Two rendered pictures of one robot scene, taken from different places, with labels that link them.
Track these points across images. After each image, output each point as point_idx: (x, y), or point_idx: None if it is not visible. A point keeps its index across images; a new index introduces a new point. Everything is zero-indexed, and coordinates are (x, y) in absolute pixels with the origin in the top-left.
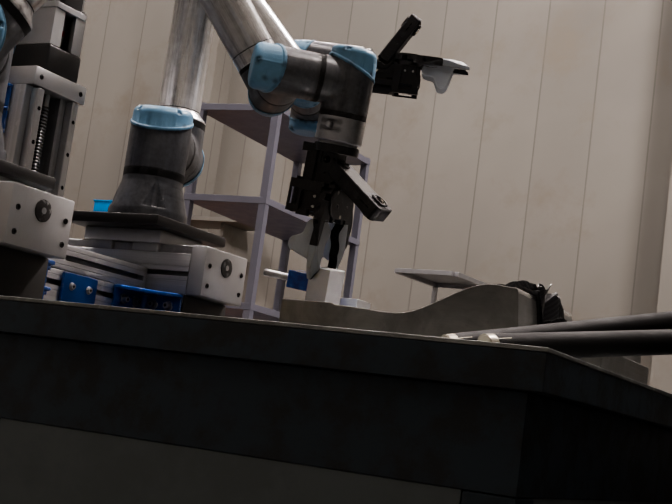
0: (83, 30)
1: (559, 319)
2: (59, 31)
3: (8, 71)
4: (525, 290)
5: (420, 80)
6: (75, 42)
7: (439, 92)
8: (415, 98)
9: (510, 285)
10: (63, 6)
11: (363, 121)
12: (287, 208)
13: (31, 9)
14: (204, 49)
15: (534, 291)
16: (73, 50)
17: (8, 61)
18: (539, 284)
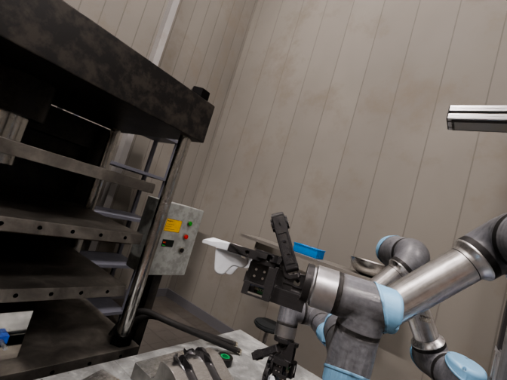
0: (496, 362)
1: (183, 355)
2: (493, 366)
3: (441, 378)
4: (200, 350)
5: (246, 271)
6: (493, 372)
7: (220, 273)
8: (242, 292)
9: (205, 351)
10: (495, 347)
11: (278, 322)
12: (293, 376)
13: (413, 338)
14: (501, 352)
15: (197, 349)
16: (492, 378)
17: (434, 370)
18: (192, 348)
